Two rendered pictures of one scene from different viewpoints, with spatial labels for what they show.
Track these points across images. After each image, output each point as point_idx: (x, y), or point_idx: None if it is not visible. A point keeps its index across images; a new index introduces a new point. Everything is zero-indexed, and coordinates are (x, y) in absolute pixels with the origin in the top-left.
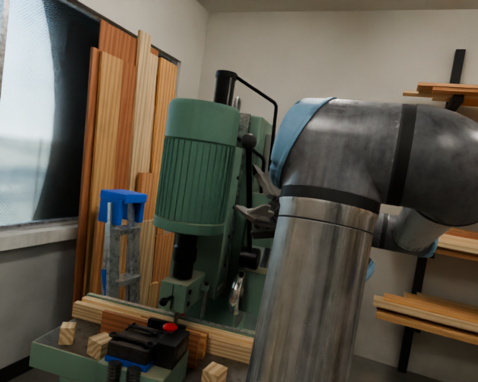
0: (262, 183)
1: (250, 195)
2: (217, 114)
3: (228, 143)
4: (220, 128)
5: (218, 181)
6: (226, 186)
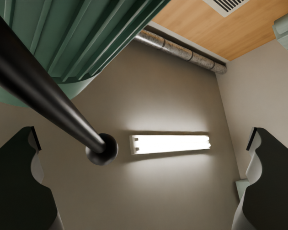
0: (35, 172)
1: (42, 88)
2: (79, 92)
3: (62, 85)
4: (80, 88)
5: (121, 31)
6: (83, 11)
